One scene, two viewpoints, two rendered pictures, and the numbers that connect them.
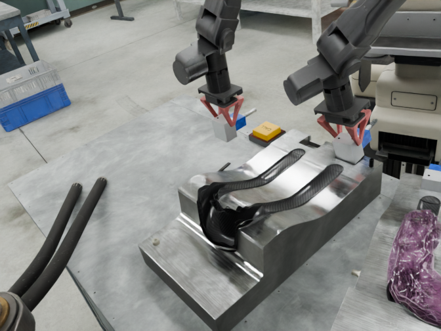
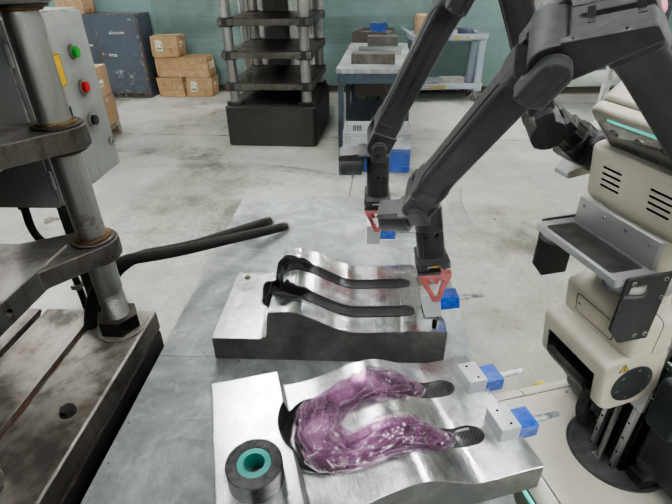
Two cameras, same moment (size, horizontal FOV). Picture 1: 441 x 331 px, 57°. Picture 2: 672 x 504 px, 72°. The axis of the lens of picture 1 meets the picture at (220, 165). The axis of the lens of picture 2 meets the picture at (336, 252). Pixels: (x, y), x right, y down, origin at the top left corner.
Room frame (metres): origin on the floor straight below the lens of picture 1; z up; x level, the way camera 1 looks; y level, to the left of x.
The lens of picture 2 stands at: (-0.04, -0.62, 1.53)
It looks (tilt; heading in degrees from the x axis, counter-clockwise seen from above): 31 degrees down; 37
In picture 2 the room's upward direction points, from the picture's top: 1 degrees counter-clockwise
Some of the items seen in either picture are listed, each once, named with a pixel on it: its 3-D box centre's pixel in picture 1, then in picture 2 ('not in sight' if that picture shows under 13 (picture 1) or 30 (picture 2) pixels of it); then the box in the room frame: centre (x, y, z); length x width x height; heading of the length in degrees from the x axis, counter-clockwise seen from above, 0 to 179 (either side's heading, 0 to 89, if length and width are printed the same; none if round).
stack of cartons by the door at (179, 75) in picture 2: not in sight; (185, 65); (4.50, 5.53, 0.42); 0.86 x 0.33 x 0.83; 121
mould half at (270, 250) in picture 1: (262, 205); (330, 300); (0.66, -0.07, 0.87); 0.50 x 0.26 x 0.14; 124
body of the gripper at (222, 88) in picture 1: (218, 81); (377, 186); (0.91, -0.04, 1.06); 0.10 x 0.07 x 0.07; 34
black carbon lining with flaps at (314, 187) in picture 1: (269, 186); (336, 286); (0.66, -0.09, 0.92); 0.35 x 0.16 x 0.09; 124
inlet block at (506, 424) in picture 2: not in sight; (525, 421); (0.59, -0.55, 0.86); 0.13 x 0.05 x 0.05; 141
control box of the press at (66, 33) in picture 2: not in sight; (100, 289); (0.44, 0.63, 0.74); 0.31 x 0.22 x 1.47; 34
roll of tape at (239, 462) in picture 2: not in sight; (255, 470); (0.21, -0.28, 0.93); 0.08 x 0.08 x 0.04
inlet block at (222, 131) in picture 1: (237, 119); (390, 231); (0.93, -0.07, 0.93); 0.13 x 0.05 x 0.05; 124
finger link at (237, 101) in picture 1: (226, 108); (377, 213); (0.90, -0.04, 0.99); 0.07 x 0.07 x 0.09; 34
